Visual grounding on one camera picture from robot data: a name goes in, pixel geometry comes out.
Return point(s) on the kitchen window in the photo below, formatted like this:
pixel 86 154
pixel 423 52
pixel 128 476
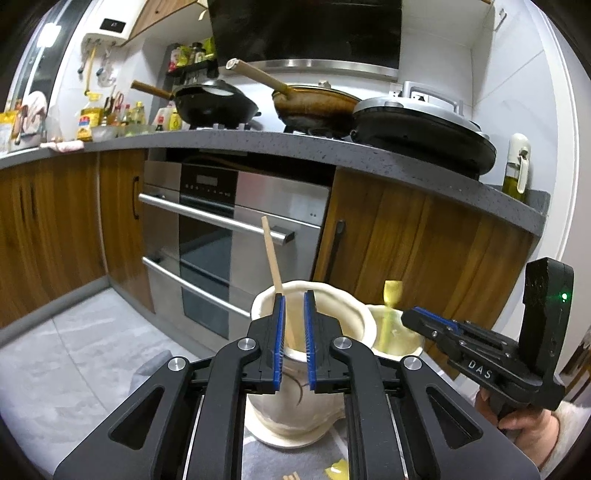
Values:
pixel 41 50

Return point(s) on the black electric griddle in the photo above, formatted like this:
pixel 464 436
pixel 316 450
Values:
pixel 415 134

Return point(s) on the person's right forearm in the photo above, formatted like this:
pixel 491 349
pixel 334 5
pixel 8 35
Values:
pixel 570 431

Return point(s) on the grey speckled countertop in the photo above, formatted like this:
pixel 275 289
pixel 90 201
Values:
pixel 323 147

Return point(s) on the large cream ceramic utensil jar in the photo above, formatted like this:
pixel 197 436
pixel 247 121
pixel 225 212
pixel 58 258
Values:
pixel 295 415

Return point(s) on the wooden end base cabinet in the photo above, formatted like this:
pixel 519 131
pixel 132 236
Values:
pixel 415 249

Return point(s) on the person's right hand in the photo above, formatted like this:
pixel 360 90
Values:
pixel 531 434

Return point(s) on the crumpled dish cloth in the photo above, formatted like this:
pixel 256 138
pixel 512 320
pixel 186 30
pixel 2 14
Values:
pixel 62 146

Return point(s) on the long wooden base cabinet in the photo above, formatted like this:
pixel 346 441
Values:
pixel 55 230

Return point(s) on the white water heater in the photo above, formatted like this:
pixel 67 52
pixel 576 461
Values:
pixel 108 30

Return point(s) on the yellow plastic utensil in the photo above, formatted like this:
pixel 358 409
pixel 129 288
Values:
pixel 392 293
pixel 337 471

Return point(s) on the yellow food packet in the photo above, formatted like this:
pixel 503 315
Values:
pixel 7 131

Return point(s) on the shelf of condiment jars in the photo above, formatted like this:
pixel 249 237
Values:
pixel 191 57

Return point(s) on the black range hood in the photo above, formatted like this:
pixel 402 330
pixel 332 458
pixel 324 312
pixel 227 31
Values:
pixel 304 32

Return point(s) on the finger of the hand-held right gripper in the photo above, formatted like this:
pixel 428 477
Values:
pixel 434 325

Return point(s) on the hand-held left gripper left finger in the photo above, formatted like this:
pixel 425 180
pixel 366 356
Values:
pixel 277 341

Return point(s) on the small cream ceramic utensil jar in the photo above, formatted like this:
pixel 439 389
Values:
pixel 399 341

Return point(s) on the row of condiment bottles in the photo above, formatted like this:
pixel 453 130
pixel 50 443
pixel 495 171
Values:
pixel 129 117

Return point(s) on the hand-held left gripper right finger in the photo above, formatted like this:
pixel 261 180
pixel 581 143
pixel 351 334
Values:
pixel 308 341

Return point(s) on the wooden chopstick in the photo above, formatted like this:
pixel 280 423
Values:
pixel 272 258

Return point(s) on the white oil spray bottle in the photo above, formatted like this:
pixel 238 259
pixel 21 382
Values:
pixel 515 180

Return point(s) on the wooden wall cabinet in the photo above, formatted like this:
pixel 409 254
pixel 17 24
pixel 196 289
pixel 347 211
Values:
pixel 157 18

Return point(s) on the stainless steel built-in oven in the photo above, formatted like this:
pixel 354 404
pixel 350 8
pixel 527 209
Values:
pixel 207 230

